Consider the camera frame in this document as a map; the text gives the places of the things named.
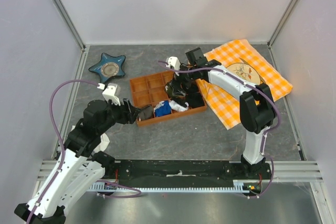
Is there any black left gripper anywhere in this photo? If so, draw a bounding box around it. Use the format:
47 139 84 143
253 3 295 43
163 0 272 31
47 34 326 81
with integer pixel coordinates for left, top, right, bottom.
98 97 141 134

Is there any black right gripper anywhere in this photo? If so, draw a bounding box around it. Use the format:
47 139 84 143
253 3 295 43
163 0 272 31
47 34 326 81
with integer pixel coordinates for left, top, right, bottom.
170 62 197 97

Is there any olive green underwear cream waistband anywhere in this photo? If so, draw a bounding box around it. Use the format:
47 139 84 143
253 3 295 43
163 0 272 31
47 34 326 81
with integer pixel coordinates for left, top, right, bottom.
165 80 186 101

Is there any orange compartment organizer box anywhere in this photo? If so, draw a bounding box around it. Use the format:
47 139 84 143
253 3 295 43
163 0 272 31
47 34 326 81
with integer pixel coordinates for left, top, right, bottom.
130 71 207 126

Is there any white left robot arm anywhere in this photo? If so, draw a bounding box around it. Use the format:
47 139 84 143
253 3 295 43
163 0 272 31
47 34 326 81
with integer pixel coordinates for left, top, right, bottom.
14 99 141 223

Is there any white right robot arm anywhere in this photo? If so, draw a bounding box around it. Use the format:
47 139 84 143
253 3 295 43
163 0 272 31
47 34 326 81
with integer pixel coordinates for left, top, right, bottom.
165 48 278 179

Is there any grey rolled underwear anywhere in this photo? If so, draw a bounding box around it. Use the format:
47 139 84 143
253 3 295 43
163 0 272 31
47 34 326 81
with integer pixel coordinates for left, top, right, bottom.
138 104 154 121

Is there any black white rolled underwear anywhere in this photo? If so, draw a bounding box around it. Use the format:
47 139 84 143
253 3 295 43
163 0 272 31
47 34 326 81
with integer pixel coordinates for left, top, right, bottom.
169 99 189 112

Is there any blue white rolled underwear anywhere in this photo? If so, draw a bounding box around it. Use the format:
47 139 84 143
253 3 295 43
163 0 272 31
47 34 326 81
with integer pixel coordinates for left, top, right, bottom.
154 100 172 118

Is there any white underwear pile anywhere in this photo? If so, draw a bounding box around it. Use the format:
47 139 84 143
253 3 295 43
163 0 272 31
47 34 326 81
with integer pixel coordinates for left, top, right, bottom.
69 125 110 153

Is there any orange checkered cloth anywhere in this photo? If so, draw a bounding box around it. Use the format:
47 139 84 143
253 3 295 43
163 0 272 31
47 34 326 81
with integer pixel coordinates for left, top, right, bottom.
196 39 292 130

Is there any blue star shaped dish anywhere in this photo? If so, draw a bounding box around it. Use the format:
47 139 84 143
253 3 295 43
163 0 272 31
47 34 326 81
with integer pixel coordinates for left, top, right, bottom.
88 52 126 84

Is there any beige decorated plate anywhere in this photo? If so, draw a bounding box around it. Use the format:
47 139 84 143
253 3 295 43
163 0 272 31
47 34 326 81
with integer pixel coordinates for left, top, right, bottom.
227 63 262 84

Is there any brass knife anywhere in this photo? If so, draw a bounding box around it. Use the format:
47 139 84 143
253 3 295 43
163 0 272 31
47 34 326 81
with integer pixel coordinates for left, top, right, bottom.
241 59 253 68

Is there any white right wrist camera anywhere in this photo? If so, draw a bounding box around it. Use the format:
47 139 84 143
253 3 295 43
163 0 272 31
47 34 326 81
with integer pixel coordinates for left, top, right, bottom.
166 56 181 70

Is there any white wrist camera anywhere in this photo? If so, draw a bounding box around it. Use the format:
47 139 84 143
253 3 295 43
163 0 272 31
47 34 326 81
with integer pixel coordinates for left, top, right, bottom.
166 56 181 70
97 83 121 106

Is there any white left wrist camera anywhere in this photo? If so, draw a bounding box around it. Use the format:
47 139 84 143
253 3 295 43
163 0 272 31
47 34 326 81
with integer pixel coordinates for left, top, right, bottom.
97 83 121 106

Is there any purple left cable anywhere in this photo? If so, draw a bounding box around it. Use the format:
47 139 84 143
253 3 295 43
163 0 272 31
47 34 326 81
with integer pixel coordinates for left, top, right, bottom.
26 79 142 224

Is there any purple cable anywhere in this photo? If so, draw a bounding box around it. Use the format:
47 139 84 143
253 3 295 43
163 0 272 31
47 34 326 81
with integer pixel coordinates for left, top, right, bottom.
26 79 142 224
157 60 281 198

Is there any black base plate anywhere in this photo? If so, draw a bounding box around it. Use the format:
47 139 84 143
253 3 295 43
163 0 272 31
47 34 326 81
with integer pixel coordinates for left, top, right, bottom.
103 159 271 188

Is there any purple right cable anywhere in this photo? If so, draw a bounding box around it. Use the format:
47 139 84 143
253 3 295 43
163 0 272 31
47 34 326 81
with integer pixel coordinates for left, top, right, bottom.
157 60 281 198

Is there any light blue cable duct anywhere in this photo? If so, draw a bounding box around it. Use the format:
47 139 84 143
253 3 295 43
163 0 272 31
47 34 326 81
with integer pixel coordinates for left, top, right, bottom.
87 181 261 193

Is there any aluminium front rail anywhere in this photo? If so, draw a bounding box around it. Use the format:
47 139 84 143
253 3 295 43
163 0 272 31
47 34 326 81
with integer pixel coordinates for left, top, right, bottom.
36 161 323 183

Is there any aluminium left frame post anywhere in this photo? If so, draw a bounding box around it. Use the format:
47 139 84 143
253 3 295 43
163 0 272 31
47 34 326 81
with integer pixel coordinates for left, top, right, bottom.
52 0 86 51

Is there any aluminium frame post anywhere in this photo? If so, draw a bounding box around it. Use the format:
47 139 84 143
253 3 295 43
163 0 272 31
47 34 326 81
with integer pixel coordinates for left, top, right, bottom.
52 0 86 51
267 0 300 49

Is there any aluminium right frame post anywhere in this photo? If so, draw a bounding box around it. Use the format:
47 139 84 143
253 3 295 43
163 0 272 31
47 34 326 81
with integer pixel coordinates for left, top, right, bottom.
267 0 300 49

